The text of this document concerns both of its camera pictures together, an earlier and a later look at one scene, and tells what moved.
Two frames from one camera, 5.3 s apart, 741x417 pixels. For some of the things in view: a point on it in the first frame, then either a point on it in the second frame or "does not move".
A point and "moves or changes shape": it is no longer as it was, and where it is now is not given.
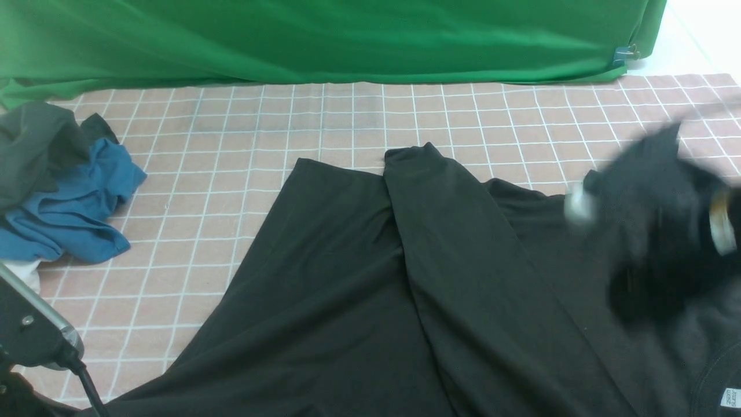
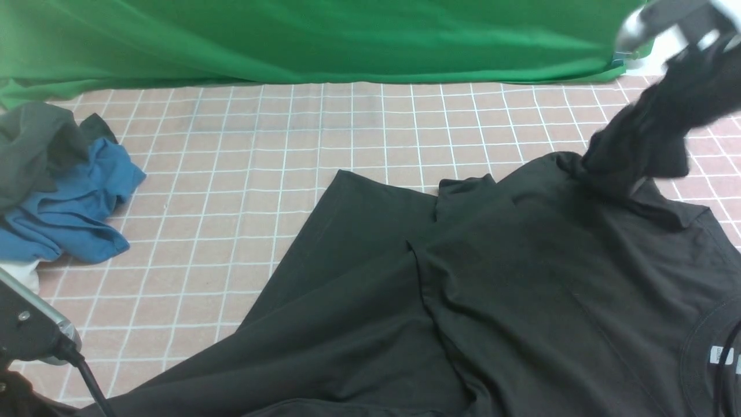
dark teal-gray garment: [38, 140] does not move
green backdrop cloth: [54, 50] does not move
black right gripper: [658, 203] → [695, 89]
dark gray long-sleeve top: [392, 284] moves or changes shape
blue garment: [73, 219] does not move
